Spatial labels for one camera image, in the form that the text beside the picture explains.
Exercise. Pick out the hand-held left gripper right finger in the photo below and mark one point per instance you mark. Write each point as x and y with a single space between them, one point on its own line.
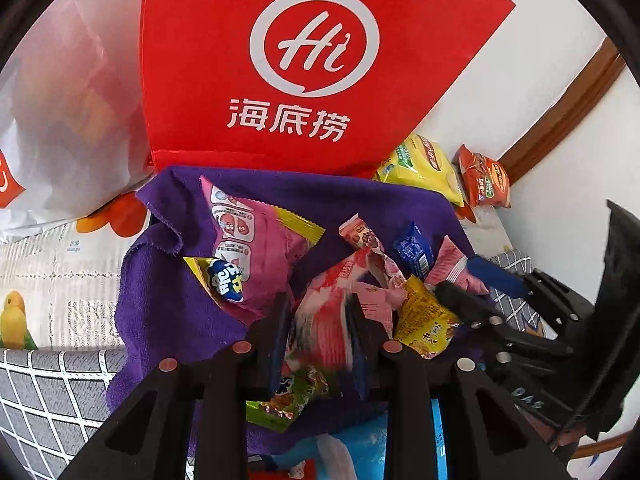
357 360

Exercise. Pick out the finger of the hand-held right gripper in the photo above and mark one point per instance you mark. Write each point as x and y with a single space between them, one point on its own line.
460 305
495 275

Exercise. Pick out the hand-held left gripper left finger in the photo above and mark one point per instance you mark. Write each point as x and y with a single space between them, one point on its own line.
280 340

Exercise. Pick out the pink striped snack packet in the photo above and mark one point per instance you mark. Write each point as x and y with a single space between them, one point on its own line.
450 265

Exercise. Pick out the red and white snack packet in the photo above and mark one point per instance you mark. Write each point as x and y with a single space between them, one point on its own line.
325 310

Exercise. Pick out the light pink snack packet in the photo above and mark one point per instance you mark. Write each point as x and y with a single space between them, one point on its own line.
380 305

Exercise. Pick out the green chicken print snack packet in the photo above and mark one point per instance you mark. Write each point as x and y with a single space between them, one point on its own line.
285 400

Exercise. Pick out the small yellow snack packet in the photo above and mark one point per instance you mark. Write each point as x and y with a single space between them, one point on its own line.
422 320

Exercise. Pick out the small blue snack packet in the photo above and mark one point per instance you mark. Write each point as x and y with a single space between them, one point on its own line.
412 250

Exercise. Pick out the pink and purple snack packet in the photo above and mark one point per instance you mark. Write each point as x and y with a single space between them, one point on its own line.
250 255

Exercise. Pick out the orange chips bag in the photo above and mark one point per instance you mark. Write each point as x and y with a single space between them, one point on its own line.
485 182

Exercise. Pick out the white plastic wrapper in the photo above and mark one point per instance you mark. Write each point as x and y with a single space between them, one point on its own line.
332 455

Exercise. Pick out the purple towel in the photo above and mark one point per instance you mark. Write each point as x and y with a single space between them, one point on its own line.
175 300

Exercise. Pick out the yellow chips bag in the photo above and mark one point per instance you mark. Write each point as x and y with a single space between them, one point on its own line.
425 170

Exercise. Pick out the brown wooden trim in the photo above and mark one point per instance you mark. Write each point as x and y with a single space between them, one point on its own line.
565 115

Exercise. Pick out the grey checked blanket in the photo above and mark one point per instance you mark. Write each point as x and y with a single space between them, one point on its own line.
50 400

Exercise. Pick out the red paper bag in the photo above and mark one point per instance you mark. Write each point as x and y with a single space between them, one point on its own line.
200 85

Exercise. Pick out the white plastic shopping bag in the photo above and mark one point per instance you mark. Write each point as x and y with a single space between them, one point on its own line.
60 135

